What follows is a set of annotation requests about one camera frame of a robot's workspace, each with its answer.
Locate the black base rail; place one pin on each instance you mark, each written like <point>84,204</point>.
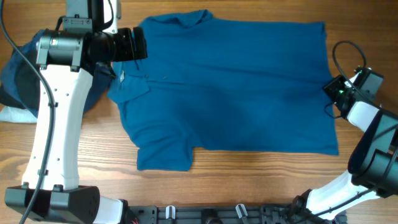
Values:
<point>205,214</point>

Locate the blue polo shirt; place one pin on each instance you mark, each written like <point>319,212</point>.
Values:
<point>224,85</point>

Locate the white cloth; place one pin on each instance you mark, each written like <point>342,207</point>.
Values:
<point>16,115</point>

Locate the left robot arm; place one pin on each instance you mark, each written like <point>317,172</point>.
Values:
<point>50,190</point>

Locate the black crumpled garment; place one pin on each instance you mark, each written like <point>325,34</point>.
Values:
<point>28,86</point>

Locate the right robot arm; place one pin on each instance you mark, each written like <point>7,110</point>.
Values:
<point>372,167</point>

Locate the dark navy crumpled garment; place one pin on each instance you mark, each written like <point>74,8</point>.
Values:
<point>9,74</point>

